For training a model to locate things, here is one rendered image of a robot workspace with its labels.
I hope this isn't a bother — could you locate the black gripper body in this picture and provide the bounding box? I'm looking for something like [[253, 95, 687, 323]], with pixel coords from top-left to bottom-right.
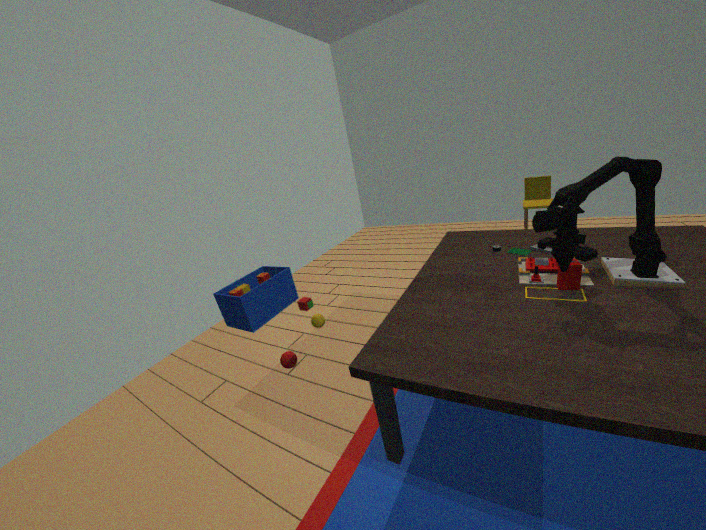
[[537, 228, 598, 261]]

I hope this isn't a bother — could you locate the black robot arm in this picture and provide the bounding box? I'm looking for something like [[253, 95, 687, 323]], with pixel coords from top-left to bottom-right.
[[532, 156, 667, 279]]

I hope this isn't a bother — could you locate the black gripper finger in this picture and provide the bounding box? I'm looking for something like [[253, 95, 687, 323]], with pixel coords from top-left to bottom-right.
[[551, 251, 566, 271], [561, 254, 575, 272]]

